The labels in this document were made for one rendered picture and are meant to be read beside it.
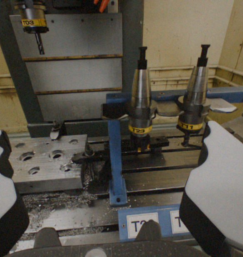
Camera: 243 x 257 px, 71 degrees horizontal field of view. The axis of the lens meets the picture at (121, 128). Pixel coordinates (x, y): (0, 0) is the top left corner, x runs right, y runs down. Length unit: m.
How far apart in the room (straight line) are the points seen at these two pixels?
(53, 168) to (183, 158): 0.49
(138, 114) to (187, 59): 1.15
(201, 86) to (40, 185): 0.49
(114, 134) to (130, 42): 0.62
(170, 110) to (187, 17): 1.10
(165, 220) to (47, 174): 0.35
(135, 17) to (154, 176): 0.72
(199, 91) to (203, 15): 1.12
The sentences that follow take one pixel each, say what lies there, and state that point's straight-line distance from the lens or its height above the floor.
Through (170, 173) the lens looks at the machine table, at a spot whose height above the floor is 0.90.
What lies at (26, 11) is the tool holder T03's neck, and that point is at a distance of 0.47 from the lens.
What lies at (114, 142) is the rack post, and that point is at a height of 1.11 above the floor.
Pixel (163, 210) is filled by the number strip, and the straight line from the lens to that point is 0.49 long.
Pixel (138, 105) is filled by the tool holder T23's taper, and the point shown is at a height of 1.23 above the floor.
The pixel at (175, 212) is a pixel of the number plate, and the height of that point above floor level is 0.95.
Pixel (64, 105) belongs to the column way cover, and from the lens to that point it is 1.00.
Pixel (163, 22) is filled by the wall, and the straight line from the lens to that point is 1.35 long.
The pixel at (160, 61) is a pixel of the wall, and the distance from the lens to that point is 1.37.
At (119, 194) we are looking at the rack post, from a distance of 0.56.
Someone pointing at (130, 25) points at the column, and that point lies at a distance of 0.95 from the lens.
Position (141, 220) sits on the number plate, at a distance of 0.48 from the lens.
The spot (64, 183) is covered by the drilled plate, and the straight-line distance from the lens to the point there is 0.55.
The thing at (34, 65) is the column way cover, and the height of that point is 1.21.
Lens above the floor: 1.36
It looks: 31 degrees down
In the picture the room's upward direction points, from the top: 2 degrees counter-clockwise
